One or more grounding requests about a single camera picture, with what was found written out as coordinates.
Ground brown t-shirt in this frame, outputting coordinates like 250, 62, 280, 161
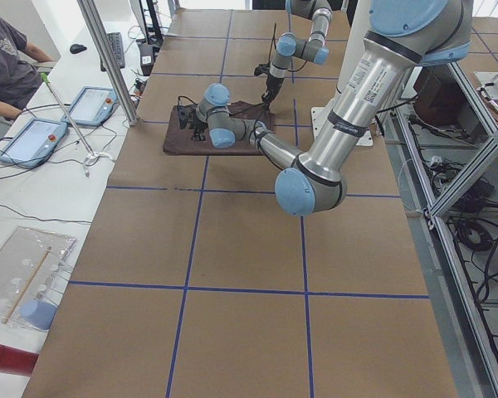
163, 101, 276, 156

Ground blue teach pendant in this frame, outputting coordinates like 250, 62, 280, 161
68, 86, 118, 127
0, 118, 68, 169

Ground black keyboard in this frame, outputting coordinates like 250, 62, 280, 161
106, 32, 125, 69

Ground aluminium frame post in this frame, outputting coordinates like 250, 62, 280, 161
77, 0, 139, 126

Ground aluminium side frame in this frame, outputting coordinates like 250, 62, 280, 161
376, 53, 498, 397

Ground black computer mouse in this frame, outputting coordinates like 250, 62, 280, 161
69, 43, 87, 54

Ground far blue teach pendant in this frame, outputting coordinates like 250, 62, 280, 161
68, 86, 118, 127

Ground red cylinder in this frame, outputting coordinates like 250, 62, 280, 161
0, 344, 38, 376

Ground near blue teach pendant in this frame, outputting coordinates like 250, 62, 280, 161
0, 118, 68, 169

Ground person in grey shirt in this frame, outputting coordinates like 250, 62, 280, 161
0, 17, 52, 120

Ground white camera pedestal column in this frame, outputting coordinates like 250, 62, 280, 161
311, 0, 372, 139

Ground black box white label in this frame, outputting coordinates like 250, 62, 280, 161
139, 43, 154, 76

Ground light blue cup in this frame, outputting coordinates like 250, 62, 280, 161
20, 299, 57, 330

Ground silver rod green tip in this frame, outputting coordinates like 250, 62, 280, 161
41, 72, 115, 177

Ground clear plastic bag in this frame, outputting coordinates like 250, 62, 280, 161
0, 227, 76, 324

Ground wooden stick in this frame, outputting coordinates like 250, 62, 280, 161
2, 246, 51, 324

